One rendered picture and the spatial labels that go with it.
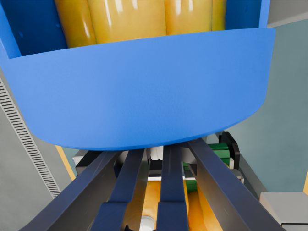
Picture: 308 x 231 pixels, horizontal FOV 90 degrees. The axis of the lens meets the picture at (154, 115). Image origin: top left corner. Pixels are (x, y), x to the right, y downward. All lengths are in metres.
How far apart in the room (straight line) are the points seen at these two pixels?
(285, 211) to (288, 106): 1.29
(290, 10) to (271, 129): 1.20
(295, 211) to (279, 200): 0.03
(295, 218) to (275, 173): 1.56
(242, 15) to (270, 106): 1.40
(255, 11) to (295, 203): 0.42
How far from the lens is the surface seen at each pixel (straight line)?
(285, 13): 0.71
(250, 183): 0.64
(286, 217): 0.48
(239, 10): 0.27
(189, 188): 0.61
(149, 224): 0.42
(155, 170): 0.36
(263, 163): 1.91
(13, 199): 3.00
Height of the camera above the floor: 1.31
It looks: 67 degrees down
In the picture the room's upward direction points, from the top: 167 degrees counter-clockwise
